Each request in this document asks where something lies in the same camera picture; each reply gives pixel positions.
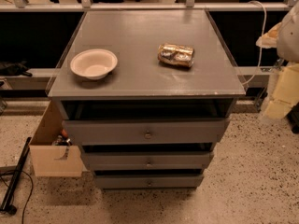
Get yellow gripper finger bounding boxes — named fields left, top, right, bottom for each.
left=264, top=63, right=299, bottom=119

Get grey drawer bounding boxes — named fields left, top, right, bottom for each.
left=63, top=119, right=229, bottom=146
left=94, top=175, right=204, bottom=189
left=81, top=151, right=214, bottom=171

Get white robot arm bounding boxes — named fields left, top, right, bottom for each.
left=256, top=2, right=299, bottom=119

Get grey drawer cabinet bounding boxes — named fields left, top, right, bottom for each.
left=49, top=9, right=245, bottom=179

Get grey bottom drawer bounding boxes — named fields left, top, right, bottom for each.
left=94, top=175, right=204, bottom=189

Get grey top drawer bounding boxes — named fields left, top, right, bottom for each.
left=63, top=119, right=229, bottom=146

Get crushed golden can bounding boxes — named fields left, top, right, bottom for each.
left=158, top=43, right=195, bottom=68

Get white paper bowl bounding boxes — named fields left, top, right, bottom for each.
left=70, top=49, right=118, bottom=80

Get items inside cardboard box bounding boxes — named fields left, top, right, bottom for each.
left=52, top=129, right=72, bottom=146

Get cardboard box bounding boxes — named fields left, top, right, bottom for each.
left=29, top=102, right=83, bottom=177

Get black bag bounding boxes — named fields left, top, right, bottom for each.
left=0, top=61, right=32, bottom=77

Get black pole stand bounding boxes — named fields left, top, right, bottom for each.
left=0, top=137, right=31, bottom=216

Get white cable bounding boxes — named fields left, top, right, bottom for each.
left=239, top=0, right=268, bottom=86

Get black floor cable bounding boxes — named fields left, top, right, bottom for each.
left=0, top=170, right=35, bottom=224

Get metal railing frame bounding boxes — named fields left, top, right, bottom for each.
left=0, top=0, right=299, bottom=12

